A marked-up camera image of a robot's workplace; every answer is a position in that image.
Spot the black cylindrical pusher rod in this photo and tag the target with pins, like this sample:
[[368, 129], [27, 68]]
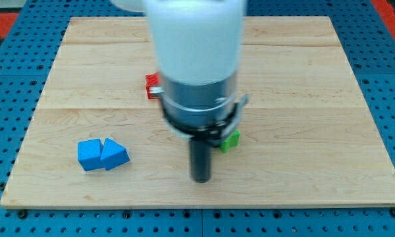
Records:
[[200, 160]]

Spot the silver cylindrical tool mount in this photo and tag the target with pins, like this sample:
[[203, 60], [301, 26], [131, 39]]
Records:
[[208, 112]]

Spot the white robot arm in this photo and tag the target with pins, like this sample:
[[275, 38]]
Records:
[[197, 49]]

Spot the blue cube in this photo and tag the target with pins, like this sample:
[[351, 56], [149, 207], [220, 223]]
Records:
[[89, 154]]

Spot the green block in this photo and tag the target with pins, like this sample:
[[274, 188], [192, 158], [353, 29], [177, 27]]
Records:
[[232, 141]]

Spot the red block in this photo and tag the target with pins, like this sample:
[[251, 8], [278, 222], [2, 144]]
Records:
[[152, 85]]

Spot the blue triangular prism block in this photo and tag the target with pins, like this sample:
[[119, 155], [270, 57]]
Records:
[[113, 154]]

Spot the wooden board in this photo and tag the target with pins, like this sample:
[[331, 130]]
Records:
[[307, 138]]

